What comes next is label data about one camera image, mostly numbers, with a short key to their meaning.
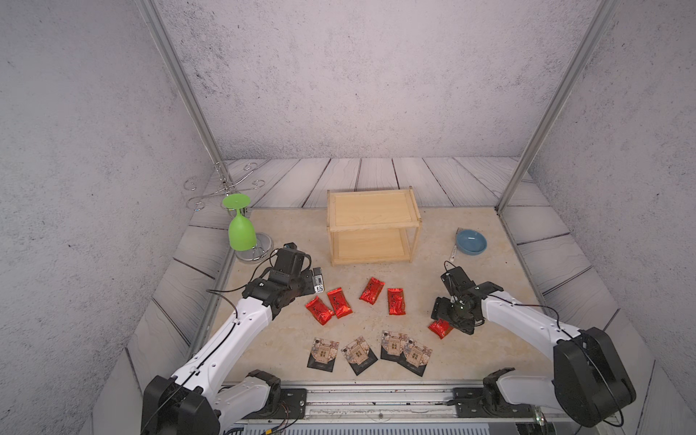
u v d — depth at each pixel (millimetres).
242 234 826
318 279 741
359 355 811
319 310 888
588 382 409
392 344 829
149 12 699
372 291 927
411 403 741
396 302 910
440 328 847
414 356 809
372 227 878
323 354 814
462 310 639
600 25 719
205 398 387
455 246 1076
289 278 604
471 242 1080
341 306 906
